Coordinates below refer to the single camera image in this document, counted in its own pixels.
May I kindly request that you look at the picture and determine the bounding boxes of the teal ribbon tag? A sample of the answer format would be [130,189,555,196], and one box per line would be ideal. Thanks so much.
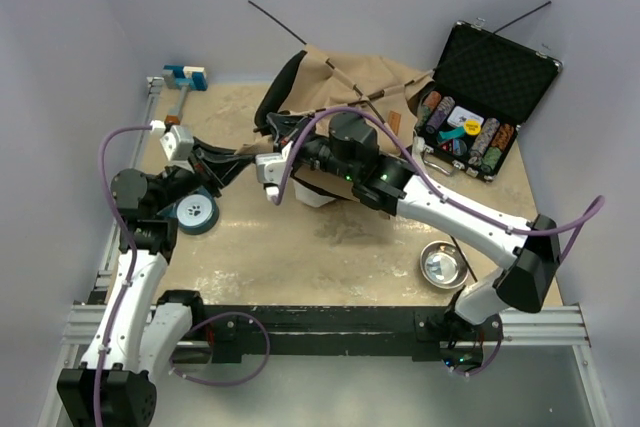
[436,126,466,144]

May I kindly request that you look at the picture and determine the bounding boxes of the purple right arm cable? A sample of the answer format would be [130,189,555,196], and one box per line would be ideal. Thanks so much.
[272,107,606,377]

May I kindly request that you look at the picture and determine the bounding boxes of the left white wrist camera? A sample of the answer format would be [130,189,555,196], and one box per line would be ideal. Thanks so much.
[160,125,194,162]

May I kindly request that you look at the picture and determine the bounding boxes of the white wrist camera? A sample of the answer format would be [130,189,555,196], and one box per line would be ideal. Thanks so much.
[160,125,194,162]
[255,142,293,205]

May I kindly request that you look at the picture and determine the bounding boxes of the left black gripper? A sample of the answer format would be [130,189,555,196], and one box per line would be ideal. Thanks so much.
[153,137,255,214]

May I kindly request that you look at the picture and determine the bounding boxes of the teal pet bowl holder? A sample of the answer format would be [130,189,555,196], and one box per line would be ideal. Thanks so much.
[159,187,220,236]

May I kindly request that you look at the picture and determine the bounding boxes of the white pillow cushion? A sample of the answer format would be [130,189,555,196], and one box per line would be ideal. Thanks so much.
[294,180,335,208]

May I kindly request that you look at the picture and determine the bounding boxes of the steel pet bowl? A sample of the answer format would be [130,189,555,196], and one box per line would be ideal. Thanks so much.
[419,241,469,290]

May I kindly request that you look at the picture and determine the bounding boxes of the tan black pet tent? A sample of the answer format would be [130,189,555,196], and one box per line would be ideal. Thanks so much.
[238,45,434,215]

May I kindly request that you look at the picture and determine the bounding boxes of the yellow dealer button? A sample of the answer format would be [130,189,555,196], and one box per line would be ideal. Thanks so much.
[463,119,482,136]

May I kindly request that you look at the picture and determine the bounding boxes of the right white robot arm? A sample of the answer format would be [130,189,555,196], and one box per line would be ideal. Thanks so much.
[256,107,560,340]

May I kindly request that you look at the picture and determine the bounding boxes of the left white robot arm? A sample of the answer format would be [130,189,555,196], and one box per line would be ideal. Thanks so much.
[57,141,254,426]

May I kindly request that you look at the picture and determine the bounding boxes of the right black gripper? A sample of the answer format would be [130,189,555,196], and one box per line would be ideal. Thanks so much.
[271,110,361,182]

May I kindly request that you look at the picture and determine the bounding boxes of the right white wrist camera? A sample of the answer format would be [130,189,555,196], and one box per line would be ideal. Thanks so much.
[255,142,293,205]

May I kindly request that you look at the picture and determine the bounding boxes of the black poker chip case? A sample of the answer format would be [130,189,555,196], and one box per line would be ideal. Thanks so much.
[415,21,563,182]

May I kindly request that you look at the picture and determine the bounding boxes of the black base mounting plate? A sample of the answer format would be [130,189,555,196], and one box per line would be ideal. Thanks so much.
[181,305,503,364]

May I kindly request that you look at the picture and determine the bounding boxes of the white card deck box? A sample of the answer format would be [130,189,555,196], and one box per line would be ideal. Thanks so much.
[446,105,485,128]

